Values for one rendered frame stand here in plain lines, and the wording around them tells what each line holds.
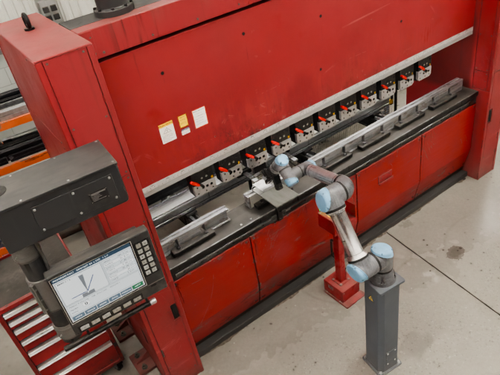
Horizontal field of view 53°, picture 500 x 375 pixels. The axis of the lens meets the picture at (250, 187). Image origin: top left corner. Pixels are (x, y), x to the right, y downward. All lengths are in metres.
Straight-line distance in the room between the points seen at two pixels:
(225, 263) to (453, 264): 1.82
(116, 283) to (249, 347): 1.60
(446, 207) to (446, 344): 1.45
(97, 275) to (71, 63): 0.89
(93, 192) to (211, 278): 1.44
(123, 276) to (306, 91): 1.69
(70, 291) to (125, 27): 1.22
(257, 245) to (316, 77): 1.16
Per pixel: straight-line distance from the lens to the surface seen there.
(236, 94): 2.92
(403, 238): 4.34
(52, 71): 2.23
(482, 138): 4.81
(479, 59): 4.56
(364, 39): 3.51
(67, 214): 2.06
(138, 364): 3.77
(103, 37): 2.47
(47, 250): 3.39
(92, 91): 2.30
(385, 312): 3.02
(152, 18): 2.55
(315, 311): 3.79
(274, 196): 3.19
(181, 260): 3.08
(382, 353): 3.31
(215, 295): 3.38
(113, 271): 2.24
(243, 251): 3.31
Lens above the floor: 2.90
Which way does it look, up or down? 35 degrees down
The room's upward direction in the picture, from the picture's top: 11 degrees counter-clockwise
